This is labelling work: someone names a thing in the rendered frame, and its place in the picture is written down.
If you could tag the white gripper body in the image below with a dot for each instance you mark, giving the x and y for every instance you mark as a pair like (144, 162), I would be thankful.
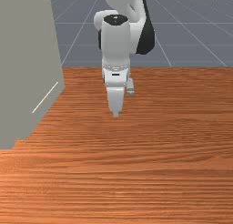
(115, 88)

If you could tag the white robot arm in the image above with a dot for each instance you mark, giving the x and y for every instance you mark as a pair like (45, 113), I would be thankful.
(116, 42)

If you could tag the pale grey cabinet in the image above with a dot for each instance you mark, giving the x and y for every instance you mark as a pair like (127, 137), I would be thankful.
(27, 66)

